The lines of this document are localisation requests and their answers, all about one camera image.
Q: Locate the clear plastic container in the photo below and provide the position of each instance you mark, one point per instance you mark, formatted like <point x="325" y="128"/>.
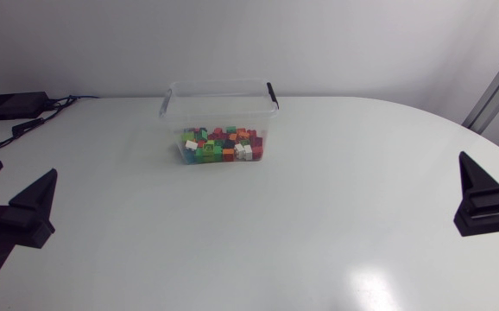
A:
<point x="219" y="108"/>

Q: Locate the orange toy brick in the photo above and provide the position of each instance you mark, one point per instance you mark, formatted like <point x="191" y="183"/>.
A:
<point x="228" y="154"/>

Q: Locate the black power brick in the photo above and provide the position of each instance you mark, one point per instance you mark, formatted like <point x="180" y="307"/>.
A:
<point x="12" y="105"/>

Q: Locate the white toy brick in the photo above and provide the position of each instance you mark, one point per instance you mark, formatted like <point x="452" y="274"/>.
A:
<point x="191" y="145"/>
<point x="239" y="150"/>
<point x="248" y="152"/>

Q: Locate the pile of toy bricks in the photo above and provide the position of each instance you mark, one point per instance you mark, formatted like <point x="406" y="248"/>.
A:
<point x="223" y="139"/>

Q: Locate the red toy brick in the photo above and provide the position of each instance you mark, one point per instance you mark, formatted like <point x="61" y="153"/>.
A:
<point x="257" y="152"/>

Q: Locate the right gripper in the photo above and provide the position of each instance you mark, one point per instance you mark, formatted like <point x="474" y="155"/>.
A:
<point x="495" y="222"/>

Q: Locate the green toy brick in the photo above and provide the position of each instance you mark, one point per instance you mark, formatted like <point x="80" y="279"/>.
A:
<point x="208" y="150"/>

